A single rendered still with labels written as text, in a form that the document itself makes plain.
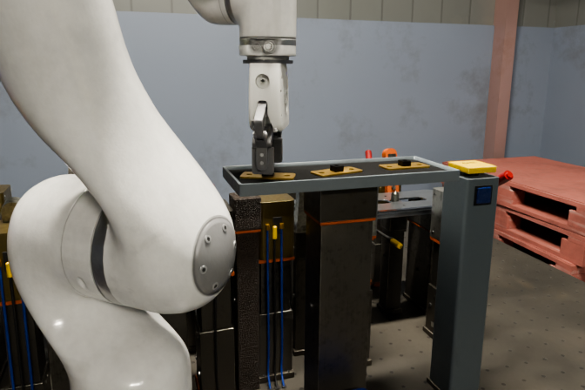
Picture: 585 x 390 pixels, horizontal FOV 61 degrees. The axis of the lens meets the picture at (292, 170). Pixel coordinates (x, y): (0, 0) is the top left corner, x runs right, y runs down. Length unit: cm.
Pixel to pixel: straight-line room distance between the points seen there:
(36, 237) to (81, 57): 19
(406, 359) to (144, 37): 208
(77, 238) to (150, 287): 8
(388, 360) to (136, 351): 74
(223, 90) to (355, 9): 90
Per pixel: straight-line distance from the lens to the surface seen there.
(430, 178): 82
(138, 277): 43
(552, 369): 126
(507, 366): 123
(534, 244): 256
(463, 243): 94
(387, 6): 309
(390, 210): 118
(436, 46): 323
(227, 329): 97
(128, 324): 55
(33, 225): 51
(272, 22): 72
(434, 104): 324
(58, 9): 39
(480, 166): 93
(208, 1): 76
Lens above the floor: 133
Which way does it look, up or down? 12 degrees down
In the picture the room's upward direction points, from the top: straight up
